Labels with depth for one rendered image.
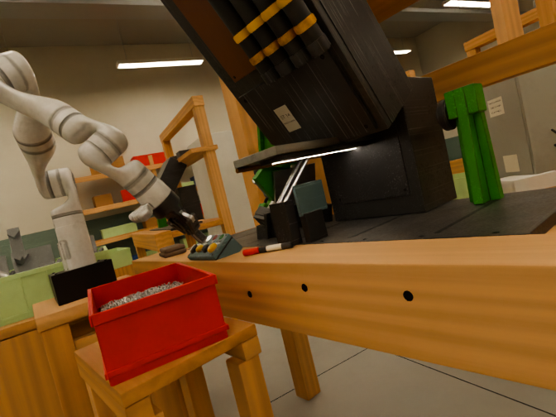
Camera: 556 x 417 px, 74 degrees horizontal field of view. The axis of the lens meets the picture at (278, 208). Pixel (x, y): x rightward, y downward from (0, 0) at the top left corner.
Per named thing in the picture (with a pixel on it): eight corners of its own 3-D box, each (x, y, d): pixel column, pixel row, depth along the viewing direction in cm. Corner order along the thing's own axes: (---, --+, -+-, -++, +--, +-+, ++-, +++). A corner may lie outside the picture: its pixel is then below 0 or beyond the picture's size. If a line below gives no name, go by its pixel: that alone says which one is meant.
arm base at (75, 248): (69, 270, 117) (55, 218, 116) (63, 270, 124) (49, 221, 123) (100, 261, 123) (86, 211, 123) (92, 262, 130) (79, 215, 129)
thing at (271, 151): (278, 160, 76) (275, 146, 76) (235, 174, 89) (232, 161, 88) (384, 141, 101) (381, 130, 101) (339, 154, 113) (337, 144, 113)
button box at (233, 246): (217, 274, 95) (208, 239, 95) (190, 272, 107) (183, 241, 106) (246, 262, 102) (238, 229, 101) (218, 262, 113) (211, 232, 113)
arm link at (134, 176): (131, 202, 84) (158, 174, 87) (74, 151, 77) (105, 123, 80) (124, 201, 89) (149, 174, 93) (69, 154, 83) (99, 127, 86)
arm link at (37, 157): (11, 126, 104) (50, 121, 108) (39, 184, 126) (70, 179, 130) (15, 149, 100) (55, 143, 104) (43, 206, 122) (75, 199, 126)
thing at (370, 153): (425, 213, 91) (395, 75, 89) (333, 222, 115) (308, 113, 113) (457, 198, 103) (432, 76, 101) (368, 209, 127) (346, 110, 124)
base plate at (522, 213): (531, 246, 53) (529, 232, 53) (187, 254, 137) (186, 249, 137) (591, 191, 80) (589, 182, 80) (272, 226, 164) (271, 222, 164)
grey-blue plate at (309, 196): (309, 243, 88) (295, 184, 87) (304, 243, 89) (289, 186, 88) (335, 232, 94) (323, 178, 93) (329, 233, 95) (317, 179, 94)
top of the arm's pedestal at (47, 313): (38, 333, 102) (34, 318, 102) (35, 315, 128) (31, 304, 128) (153, 292, 120) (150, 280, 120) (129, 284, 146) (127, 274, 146)
